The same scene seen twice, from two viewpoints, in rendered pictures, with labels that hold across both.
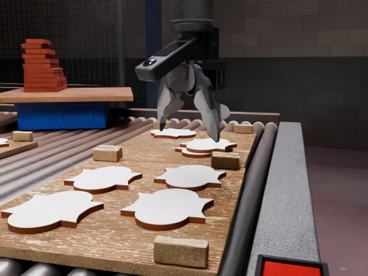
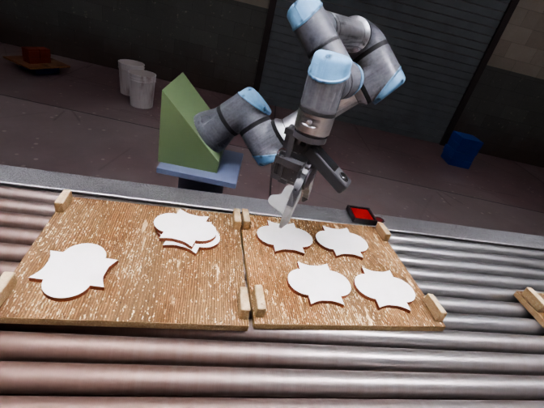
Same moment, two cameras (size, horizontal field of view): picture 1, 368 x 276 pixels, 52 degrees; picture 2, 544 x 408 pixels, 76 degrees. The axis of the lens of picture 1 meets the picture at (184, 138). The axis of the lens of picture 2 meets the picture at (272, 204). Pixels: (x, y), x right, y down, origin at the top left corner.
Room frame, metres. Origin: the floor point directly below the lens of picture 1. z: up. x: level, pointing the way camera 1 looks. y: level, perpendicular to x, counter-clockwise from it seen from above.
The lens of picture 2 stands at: (1.07, 0.57, 1.44)
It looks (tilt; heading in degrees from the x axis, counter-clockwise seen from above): 30 degrees down; 240
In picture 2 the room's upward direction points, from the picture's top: 15 degrees clockwise
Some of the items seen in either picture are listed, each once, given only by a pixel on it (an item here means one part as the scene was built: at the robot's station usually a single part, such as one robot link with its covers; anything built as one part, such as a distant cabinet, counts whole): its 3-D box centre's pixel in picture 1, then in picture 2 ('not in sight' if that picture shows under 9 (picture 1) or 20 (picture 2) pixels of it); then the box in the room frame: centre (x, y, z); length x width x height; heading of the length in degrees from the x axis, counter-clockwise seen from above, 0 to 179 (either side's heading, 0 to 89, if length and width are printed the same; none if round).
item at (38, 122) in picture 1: (68, 110); not in sight; (1.45, 0.45, 0.97); 0.31 x 0.31 x 0.10; 9
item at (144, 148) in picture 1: (186, 146); (144, 254); (1.00, -0.01, 0.93); 0.41 x 0.35 x 0.02; 165
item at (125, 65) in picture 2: not in sight; (131, 78); (0.74, -4.13, 0.19); 0.30 x 0.30 x 0.37
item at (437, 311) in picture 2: not in sight; (435, 307); (0.43, 0.26, 0.95); 0.06 x 0.02 x 0.03; 77
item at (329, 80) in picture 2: not in sight; (325, 83); (0.68, -0.02, 1.31); 0.09 x 0.08 x 0.11; 38
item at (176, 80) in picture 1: (195, 59); (299, 157); (0.69, -0.02, 1.16); 0.09 x 0.08 x 0.12; 133
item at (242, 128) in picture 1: (243, 128); (63, 200); (1.15, -0.19, 0.95); 0.06 x 0.02 x 0.03; 75
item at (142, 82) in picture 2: not in sight; (142, 89); (0.66, -3.71, 0.19); 0.30 x 0.30 x 0.37
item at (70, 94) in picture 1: (69, 93); not in sight; (1.52, 0.46, 1.03); 0.50 x 0.50 x 0.02; 9
